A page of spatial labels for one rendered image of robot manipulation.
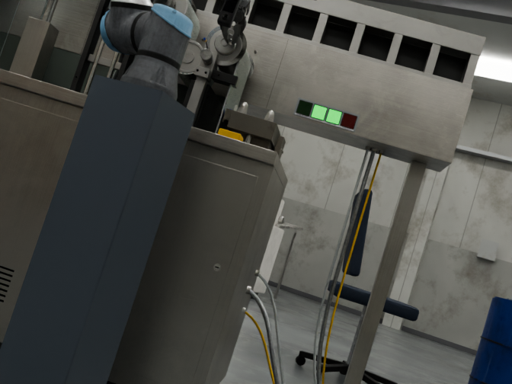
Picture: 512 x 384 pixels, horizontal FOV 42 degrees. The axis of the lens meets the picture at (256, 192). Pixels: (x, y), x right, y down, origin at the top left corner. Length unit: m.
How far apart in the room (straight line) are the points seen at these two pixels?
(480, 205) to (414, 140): 9.12
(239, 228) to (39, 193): 0.63
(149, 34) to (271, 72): 1.02
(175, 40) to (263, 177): 0.52
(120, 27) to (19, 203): 0.68
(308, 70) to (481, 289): 9.18
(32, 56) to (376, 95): 1.31
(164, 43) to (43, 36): 1.00
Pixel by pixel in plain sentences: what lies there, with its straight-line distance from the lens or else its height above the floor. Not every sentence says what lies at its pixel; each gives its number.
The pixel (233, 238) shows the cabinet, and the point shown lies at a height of 0.62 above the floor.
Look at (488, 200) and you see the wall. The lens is 11.74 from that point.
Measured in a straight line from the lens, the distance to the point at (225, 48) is 2.36.
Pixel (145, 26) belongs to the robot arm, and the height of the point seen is 1.06.
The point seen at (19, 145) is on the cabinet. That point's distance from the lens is 2.22.
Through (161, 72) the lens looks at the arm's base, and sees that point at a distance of 1.71.
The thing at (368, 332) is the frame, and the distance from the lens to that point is 2.75.
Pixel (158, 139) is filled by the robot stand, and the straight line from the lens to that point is 1.65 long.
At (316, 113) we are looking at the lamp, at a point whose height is 1.18.
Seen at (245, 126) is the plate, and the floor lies 0.99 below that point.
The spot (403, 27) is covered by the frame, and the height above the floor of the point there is 1.60.
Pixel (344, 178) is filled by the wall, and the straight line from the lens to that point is 12.02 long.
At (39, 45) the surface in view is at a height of 1.08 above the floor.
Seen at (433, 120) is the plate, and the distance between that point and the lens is 2.67.
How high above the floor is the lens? 0.62
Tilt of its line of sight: 4 degrees up
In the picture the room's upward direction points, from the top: 18 degrees clockwise
